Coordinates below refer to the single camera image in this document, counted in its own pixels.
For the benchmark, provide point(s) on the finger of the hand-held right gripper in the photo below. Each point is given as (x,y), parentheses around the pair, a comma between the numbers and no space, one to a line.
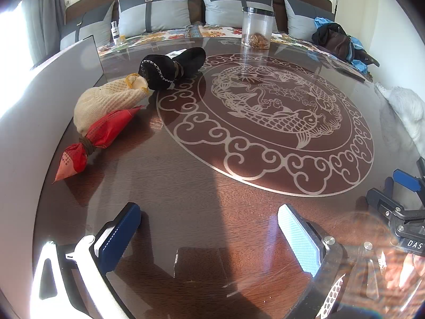
(406,179)
(385,202)

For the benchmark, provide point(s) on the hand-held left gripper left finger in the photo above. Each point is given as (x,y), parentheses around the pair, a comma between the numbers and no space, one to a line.
(121,231)

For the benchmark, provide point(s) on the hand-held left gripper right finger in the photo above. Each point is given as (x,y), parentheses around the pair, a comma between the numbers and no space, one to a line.
(298,239)

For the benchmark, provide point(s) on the brown glass desktop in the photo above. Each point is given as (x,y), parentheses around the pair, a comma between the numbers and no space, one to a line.
(232,206)

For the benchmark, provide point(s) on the person's right hand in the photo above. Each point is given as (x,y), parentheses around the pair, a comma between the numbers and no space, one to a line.
(413,270)

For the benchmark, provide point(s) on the red tied pouch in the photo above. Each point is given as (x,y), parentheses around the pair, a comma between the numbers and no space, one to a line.
(99,133)

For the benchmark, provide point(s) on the cream knitted pouch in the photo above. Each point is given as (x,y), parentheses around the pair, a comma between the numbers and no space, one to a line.
(106,103)

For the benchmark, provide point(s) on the grey speckled panel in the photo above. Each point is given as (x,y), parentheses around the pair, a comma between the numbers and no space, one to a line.
(40,113)

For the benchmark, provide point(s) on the dark bag with blue cloth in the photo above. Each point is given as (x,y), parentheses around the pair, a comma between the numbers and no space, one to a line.
(357,45)

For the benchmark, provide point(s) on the dark clothing pile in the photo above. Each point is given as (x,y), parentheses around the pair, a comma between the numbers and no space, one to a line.
(335,41)

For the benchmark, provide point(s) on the grey two-tone pillow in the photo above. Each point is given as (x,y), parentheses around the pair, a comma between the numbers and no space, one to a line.
(302,20)
(229,10)
(156,13)
(86,26)

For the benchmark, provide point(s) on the small white bottle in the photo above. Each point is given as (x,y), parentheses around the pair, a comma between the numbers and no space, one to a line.
(115,33)

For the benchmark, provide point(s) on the clear jar with black lid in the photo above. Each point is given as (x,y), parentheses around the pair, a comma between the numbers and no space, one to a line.
(257,26)

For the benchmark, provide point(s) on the floral seat cushion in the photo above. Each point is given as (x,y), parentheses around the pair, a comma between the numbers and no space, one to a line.
(215,32)

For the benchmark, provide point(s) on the grey curtain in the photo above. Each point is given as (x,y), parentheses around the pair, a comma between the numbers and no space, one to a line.
(46,16)

